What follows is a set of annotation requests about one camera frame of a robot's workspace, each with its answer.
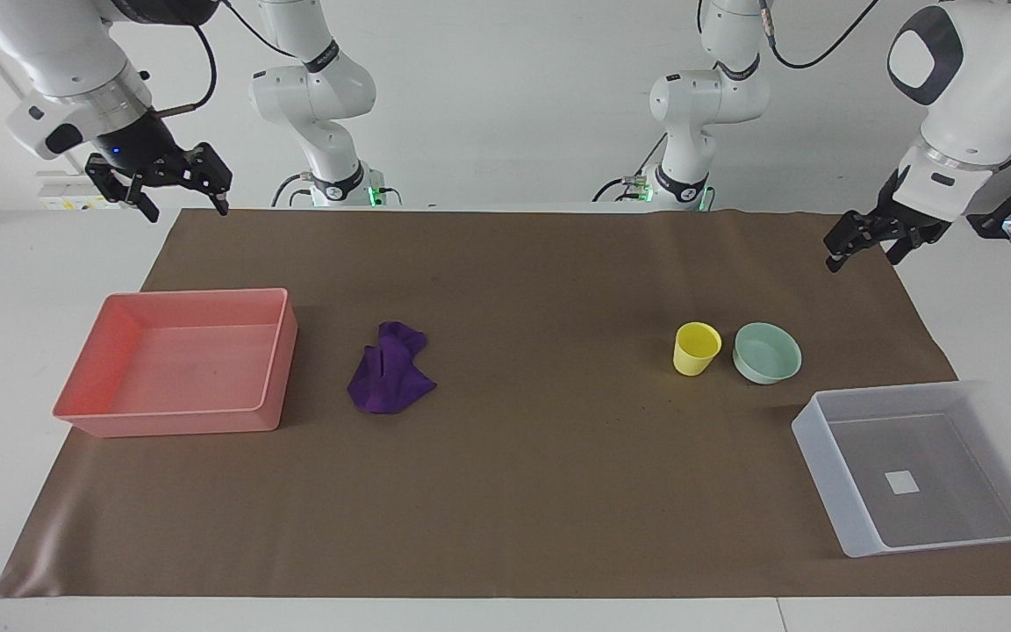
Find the purple cloth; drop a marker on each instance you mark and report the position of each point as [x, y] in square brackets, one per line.
[387, 377]

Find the clear plastic bin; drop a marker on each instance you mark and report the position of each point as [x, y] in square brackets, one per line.
[918, 491]

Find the pink plastic bin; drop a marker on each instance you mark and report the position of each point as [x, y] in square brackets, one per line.
[176, 364]

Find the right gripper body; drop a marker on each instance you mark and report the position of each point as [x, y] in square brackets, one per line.
[141, 140]

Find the yellow plastic cup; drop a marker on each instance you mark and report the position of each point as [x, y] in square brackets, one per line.
[694, 351]

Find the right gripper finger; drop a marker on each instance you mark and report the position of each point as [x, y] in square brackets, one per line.
[124, 186]
[211, 174]

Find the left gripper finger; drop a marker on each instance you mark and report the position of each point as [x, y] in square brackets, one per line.
[856, 232]
[918, 234]

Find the light green bowl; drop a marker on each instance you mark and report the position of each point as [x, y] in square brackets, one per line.
[764, 360]

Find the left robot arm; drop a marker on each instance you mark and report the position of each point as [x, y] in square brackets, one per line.
[979, 105]

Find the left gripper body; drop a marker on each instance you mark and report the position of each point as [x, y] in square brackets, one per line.
[890, 202]

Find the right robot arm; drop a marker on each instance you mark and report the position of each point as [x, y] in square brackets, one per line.
[58, 53]

